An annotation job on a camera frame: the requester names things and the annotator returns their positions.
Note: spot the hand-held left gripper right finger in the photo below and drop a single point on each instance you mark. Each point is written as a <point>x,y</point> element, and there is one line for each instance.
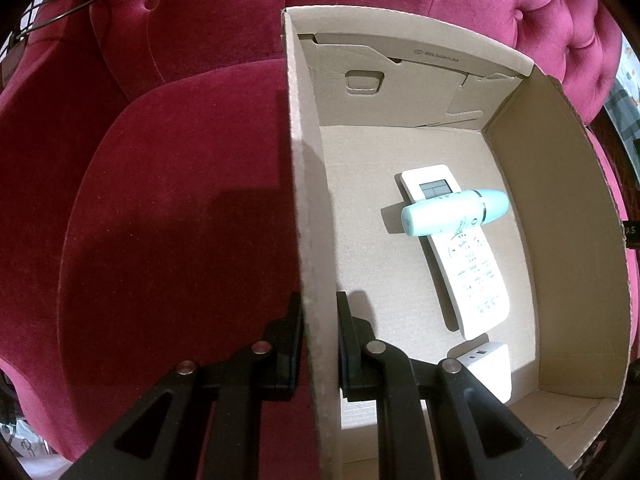
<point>350,360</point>

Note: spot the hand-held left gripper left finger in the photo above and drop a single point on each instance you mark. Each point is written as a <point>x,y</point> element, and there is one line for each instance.
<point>285,355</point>

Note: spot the cardboard box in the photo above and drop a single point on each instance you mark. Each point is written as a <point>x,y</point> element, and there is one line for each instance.
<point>360,240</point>

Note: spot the large white power adapter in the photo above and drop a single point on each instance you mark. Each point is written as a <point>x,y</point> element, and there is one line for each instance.
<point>487,365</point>

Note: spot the white remote control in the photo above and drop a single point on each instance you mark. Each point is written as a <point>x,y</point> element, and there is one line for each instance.
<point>475,280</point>

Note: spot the light blue tube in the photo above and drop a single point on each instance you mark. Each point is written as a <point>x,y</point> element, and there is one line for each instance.
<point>440,215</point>

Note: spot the grey striped clothing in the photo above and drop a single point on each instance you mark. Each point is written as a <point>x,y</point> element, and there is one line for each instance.
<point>625,105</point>

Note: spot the brown hanging tag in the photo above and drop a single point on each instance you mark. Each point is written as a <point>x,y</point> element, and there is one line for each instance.
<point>10,62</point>

